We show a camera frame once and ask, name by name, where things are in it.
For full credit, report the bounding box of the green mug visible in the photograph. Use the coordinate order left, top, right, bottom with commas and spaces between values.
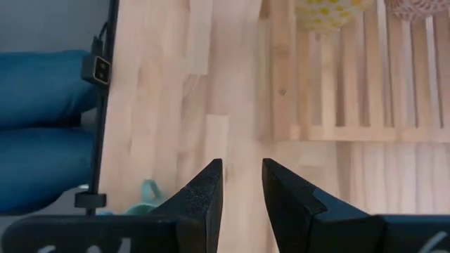
121, 179, 168, 216

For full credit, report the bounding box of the small black table camera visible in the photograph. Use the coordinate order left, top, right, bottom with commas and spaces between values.
80, 21, 112, 86

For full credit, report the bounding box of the person's leg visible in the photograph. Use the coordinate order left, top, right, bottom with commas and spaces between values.
0, 48, 100, 128
0, 126, 96, 216

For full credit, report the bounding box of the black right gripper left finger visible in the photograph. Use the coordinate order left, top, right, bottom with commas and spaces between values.
0, 158, 224, 253

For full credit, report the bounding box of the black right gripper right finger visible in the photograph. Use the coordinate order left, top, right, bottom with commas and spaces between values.
262, 157, 450, 253

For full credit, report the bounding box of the white mug orange floral pattern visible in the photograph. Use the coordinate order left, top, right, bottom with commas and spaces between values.
384, 0, 450, 21

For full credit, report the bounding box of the black frame clamp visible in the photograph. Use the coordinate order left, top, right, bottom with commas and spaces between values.
74, 191, 107, 209

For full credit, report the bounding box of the wooden slatted rack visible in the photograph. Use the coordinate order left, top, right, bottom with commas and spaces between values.
259, 0, 450, 143

